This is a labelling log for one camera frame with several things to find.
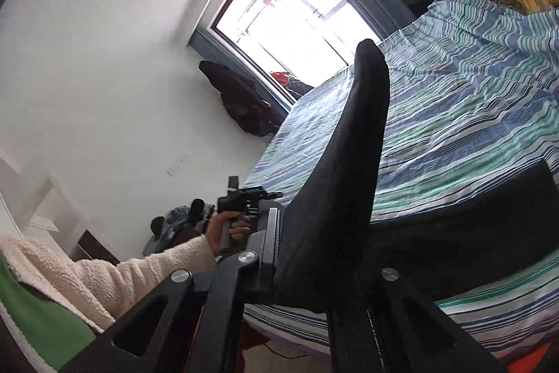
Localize person's left hand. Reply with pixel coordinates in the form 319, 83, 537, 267
205, 211, 252, 256

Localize dark hanging jacket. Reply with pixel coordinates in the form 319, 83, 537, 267
199, 60, 284, 137

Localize window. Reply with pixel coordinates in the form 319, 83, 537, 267
213, 0, 380, 87

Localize black pants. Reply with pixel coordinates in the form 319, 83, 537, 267
274, 40, 558, 313

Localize clothes pile on chair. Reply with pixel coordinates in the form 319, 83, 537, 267
142, 199, 214, 257

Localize green shirt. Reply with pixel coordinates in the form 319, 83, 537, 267
1, 254, 97, 371

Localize red clothes by window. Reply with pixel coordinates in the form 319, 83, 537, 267
271, 72, 314, 99

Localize striped bed sheet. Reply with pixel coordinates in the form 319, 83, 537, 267
245, 0, 558, 361

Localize white fleece left forearm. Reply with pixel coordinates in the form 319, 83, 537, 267
1, 236, 216, 332

